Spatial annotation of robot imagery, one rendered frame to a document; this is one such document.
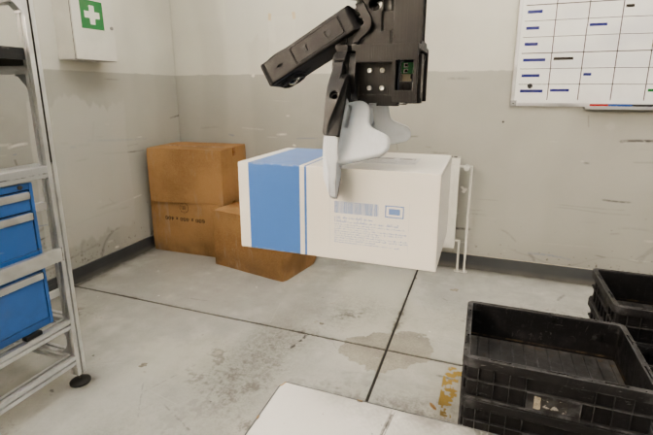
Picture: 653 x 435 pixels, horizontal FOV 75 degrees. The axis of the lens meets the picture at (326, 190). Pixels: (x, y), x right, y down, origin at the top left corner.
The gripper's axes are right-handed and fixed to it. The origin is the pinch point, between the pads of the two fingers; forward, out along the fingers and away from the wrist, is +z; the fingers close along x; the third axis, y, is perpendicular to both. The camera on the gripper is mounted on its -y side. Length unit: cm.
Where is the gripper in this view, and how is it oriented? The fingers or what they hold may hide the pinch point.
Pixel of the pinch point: (349, 183)
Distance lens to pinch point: 46.0
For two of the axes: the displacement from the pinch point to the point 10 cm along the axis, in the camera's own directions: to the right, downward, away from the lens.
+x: 3.4, -2.1, 9.2
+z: -0.1, 9.7, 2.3
